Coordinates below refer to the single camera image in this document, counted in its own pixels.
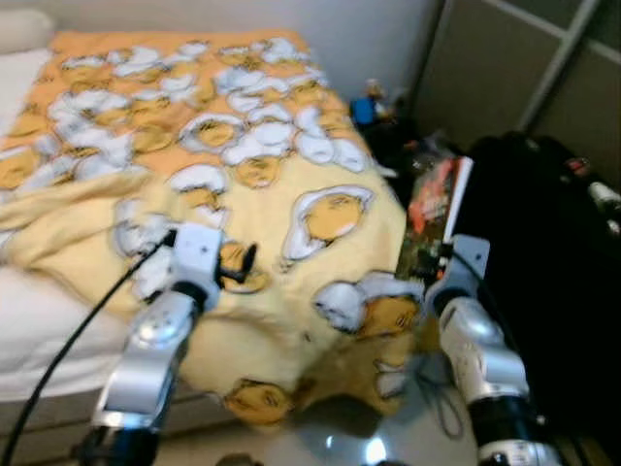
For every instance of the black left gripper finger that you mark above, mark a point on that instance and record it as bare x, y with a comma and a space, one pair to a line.
248, 260

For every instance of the yellow egg cartoon print blanket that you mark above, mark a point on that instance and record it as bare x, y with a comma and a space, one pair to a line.
194, 146

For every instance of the red black cover book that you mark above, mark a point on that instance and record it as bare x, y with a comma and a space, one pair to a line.
432, 204

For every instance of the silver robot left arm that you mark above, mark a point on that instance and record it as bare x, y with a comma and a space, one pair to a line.
150, 340

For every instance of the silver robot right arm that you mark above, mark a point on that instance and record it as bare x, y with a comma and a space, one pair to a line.
475, 349

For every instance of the large black suitcase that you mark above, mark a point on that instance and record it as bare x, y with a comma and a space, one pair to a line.
543, 291

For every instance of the grey sliding wardrobe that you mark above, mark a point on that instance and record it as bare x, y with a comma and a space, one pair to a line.
485, 68

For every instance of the beige bolster pillow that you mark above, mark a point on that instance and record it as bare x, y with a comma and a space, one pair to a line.
19, 29

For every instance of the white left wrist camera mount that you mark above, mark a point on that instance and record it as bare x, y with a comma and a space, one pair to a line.
197, 254

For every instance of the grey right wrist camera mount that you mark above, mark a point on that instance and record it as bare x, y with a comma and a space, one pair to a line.
466, 267

